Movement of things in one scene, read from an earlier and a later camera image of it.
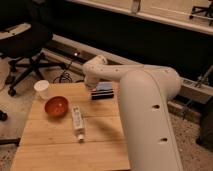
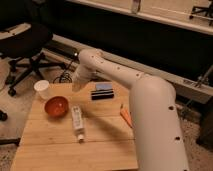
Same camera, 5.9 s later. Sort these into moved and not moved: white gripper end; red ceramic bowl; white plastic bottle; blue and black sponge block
Moved: white gripper end
Not moved: white plastic bottle; blue and black sponge block; red ceramic bowl
